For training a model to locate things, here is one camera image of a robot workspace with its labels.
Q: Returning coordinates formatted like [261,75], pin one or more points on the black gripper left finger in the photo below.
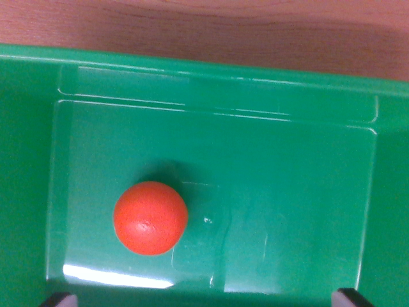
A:
[62,300]

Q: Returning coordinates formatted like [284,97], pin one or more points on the green plastic bin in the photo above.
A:
[271,179]

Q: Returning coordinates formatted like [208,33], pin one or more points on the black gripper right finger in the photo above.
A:
[348,299]

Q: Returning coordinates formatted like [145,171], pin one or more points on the orange round fruit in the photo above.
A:
[151,218]

